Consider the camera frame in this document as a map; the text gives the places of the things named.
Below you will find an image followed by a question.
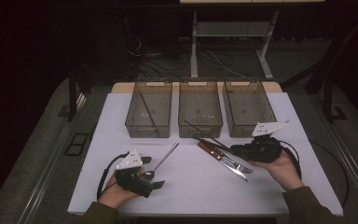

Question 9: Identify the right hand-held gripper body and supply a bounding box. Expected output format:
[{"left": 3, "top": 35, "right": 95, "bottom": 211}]
[{"left": 243, "top": 120, "right": 292, "bottom": 163}]

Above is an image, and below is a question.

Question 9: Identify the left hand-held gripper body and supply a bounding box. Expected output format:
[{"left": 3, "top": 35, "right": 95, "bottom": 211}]
[{"left": 115, "top": 148, "right": 154, "bottom": 199}]

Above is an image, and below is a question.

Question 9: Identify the wooden-handled fork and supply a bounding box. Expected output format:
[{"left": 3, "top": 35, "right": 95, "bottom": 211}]
[{"left": 200, "top": 140, "right": 255, "bottom": 175}]

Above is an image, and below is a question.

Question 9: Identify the metal spoon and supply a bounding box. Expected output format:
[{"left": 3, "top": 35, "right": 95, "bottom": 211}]
[{"left": 141, "top": 142, "right": 180, "bottom": 181}]

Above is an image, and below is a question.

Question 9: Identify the wooden-handled knife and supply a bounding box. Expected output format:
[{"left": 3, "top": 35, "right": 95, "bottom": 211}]
[{"left": 197, "top": 142, "right": 249, "bottom": 182}]

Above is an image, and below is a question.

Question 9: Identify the smoky clear plastic bin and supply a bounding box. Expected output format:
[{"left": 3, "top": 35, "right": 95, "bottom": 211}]
[
  {"left": 177, "top": 77, "right": 224, "bottom": 139},
  {"left": 124, "top": 78, "right": 173, "bottom": 139},
  {"left": 222, "top": 78, "right": 279, "bottom": 139}
]

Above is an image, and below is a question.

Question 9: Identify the person's right hand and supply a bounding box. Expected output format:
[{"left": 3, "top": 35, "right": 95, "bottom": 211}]
[{"left": 250, "top": 148, "right": 306, "bottom": 191}]

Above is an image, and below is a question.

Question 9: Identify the person's left hand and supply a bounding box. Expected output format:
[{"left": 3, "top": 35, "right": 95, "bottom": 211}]
[{"left": 97, "top": 175, "right": 141, "bottom": 209}]

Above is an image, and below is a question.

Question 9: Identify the dark metal stand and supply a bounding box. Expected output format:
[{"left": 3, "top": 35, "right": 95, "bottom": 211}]
[
  {"left": 281, "top": 12, "right": 349, "bottom": 124},
  {"left": 67, "top": 66, "right": 90, "bottom": 122}
]

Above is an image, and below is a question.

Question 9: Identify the white metal-legged desk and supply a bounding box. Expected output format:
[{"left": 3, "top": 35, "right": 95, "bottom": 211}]
[{"left": 179, "top": 0, "right": 325, "bottom": 80}]

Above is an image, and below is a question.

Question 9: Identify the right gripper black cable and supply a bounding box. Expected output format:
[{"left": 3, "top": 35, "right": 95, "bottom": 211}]
[{"left": 279, "top": 139, "right": 302, "bottom": 180}]

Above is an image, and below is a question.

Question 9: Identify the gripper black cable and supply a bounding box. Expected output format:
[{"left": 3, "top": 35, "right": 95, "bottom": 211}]
[
  {"left": 279, "top": 139, "right": 302, "bottom": 180},
  {"left": 96, "top": 151, "right": 130, "bottom": 201}
]

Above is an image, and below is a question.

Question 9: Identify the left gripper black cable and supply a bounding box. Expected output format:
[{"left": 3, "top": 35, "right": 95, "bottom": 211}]
[{"left": 96, "top": 151, "right": 130, "bottom": 201}]

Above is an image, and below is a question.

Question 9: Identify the black floor frame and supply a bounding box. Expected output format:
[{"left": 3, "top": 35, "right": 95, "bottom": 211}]
[{"left": 63, "top": 133, "right": 90, "bottom": 157}]

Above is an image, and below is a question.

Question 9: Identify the white floor cable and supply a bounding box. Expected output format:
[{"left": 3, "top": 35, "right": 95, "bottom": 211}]
[{"left": 204, "top": 49, "right": 250, "bottom": 78}]

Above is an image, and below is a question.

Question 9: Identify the thin black floor cable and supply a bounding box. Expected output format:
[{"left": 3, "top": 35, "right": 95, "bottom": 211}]
[{"left": 310, "top": 140, "right": 351, "bottom": 208}]

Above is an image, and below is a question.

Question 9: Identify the tangle of black floor cables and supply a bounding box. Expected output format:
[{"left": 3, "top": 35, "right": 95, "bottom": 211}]
[{"left": 127, "top": 34, "right": 191, "bottom": 80}]

